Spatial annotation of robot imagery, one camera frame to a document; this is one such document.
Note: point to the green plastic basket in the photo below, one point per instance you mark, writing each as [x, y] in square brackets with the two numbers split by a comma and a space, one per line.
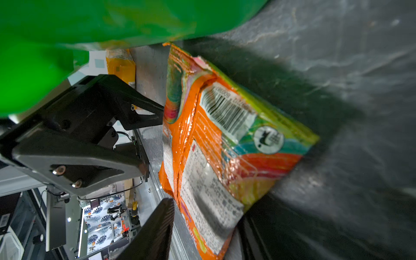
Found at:
[43, 42]

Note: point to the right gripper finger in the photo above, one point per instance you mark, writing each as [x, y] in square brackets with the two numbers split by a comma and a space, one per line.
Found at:
[154, 239]

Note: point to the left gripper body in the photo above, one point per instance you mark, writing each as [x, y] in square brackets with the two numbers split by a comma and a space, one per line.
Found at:
[80, 113]

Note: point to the orange candy bag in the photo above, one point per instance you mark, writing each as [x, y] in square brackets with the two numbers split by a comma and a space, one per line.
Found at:
[224, 149]

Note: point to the yellow candy bag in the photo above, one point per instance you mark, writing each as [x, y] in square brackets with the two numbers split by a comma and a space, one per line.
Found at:
[120, 63]

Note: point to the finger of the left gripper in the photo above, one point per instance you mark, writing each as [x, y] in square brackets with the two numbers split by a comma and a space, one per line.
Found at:
[128, 106]
[73, 166]

